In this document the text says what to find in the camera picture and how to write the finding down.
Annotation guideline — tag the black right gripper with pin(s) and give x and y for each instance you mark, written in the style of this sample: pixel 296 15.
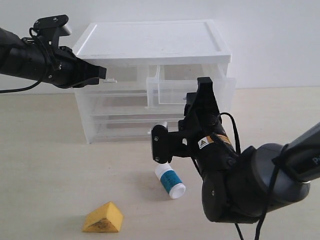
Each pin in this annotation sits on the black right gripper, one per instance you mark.
pixel 207 141

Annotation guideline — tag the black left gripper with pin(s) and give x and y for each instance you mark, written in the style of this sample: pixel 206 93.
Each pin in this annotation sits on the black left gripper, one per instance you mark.
pixel 73 72

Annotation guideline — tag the white bottle teal label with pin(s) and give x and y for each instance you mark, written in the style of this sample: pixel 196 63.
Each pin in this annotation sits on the white bottle teal label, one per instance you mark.
pixel 169 179

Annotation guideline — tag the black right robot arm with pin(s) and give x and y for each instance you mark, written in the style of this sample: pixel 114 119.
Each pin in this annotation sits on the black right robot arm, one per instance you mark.
pixel 242 186

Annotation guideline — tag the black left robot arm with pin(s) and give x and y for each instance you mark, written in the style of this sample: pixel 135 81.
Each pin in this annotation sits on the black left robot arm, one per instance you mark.
pixel 33 58

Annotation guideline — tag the middle clear wide drawer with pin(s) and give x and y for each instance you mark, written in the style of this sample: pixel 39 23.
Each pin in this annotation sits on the middle clear wide drawer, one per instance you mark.
pixel 128 103

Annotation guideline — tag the clear wide drawer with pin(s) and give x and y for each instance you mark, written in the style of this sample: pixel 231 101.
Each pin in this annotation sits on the clear wide drawer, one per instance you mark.
pixel 128 103
pixel 129 129

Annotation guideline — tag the bottom clear wide drawer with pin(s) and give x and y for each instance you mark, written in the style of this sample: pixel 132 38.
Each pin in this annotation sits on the bottom clear wide drawer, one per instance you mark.
pixel 129 129

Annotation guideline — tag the white plastic drawer cabinet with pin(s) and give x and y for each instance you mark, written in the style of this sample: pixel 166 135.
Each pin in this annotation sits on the white plastic drawer cabinet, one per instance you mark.
pixel 144 43

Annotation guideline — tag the yellow triangular wedge block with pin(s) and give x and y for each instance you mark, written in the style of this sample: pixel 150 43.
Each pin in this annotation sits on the yellow triangular wedge block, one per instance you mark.
pixel 105 219

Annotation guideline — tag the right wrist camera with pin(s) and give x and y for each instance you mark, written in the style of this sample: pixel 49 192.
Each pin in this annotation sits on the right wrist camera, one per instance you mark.
pixel 165 145

